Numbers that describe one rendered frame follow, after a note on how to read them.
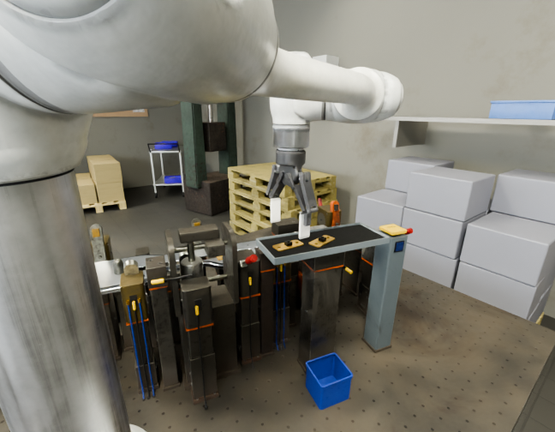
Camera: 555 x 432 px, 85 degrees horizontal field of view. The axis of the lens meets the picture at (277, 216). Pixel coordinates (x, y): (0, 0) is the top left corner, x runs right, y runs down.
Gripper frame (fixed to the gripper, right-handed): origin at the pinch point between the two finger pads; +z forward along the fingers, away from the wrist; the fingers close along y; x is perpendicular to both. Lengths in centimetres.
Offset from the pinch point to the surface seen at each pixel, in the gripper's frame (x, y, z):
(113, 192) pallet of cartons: 10, 462, 93
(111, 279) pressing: 42, 36, 22
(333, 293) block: -12.9, -5.9, 22.5
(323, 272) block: -8.8, -5.2, 14.3
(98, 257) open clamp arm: 45, 55, 22
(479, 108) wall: -238, 71, -33
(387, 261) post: -32.8, -8.7, 16.0
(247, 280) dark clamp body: 7.6, 10.1, 19.8
